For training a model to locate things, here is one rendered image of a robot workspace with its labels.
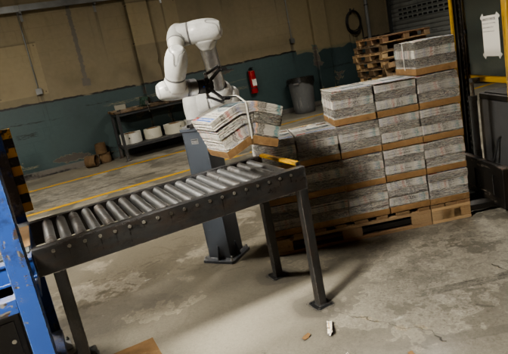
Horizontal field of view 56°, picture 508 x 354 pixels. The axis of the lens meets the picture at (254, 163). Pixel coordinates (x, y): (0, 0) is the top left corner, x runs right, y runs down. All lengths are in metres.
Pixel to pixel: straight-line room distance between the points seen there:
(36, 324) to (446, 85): 2.80
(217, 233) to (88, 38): 6.65
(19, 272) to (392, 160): 2.44
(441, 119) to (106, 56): 7.20
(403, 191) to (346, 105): 0.74
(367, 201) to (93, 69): 7.01
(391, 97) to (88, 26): 7.13
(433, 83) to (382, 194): 0.83
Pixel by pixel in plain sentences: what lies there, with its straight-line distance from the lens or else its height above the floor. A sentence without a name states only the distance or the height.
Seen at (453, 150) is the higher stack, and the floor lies 0.51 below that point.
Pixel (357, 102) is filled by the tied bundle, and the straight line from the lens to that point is 3.34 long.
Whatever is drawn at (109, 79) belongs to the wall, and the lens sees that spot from 9.61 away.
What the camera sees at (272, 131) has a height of 0.99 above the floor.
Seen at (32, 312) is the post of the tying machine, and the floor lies 0.63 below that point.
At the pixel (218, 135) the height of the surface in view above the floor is 1.05.
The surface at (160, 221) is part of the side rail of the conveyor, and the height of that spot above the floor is 0.75.
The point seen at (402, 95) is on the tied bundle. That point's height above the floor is 0.95.
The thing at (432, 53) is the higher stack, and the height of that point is 1.19.
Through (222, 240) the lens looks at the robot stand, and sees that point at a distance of 3.53.
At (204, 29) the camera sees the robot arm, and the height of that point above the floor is 1.60.
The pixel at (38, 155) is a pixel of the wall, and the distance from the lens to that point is 9.52.
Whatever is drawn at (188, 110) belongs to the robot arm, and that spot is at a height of 1.12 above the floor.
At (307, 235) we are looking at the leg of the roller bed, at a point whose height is 0.43.
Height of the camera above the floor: 1.40
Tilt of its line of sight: 12 degrees down
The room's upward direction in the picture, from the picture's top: 11 degrees counter-clockwise
